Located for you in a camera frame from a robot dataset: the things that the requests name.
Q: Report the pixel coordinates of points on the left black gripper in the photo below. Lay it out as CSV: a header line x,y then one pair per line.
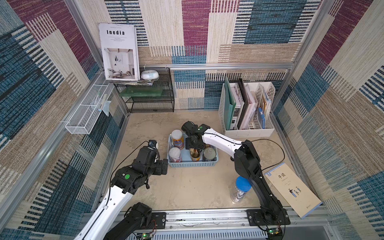
x,y
159,169

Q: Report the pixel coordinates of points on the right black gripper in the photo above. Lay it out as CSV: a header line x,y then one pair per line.
x,y
194,144

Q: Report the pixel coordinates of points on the oval gold fish tin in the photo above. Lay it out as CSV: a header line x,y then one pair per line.
x,y
195,155

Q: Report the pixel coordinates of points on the yellow can white lid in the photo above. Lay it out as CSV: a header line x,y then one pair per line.
x,y
178,139

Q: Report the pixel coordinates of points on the dark tomato tin can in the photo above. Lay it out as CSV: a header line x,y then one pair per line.
x,y
209,154

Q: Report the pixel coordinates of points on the red label can white lid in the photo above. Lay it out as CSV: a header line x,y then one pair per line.
x,y
175,155

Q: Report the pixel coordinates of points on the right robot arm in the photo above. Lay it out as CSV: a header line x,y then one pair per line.
x,y
247,164

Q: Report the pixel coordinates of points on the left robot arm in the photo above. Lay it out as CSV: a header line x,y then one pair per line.
x,y
123,186

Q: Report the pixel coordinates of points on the green folder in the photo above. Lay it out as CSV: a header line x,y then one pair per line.
x,y
230,104

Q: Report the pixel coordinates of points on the pink book in organizer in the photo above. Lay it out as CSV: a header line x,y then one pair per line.
x,y
251,108

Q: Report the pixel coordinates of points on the white file organizer box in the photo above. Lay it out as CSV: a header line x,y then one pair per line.
x,y
264,93

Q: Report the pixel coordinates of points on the black binder in organizer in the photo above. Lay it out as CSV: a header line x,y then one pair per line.
x,y
245,102

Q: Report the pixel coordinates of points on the clear tube blue lid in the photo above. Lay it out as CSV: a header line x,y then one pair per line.
x,y
241,188

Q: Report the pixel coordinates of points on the blue book in organizer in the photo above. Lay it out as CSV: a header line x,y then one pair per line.
x,y
261,118

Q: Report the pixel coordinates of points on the white round device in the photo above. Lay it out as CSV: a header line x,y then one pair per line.
x,y
150,75

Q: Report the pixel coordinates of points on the tan booklet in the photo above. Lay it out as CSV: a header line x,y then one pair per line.
x,y
293,190

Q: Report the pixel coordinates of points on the white Inedia magazine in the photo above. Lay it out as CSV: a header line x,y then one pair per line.
x,y
119,48

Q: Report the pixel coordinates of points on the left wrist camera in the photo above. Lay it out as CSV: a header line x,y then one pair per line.
x,y
153,144

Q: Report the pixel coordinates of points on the black wire shelf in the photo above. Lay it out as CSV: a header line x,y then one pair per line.
x,y
149,96

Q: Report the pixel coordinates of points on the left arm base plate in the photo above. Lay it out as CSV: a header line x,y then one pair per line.
x,y
156,221

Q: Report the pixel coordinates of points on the white wire wall basket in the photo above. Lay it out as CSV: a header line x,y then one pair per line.
x,y
87,113

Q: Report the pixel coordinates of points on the aluminium front rail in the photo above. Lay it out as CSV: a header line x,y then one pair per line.
x,y
234,224

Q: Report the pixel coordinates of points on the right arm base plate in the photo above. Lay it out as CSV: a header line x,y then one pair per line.
x,y
262,217

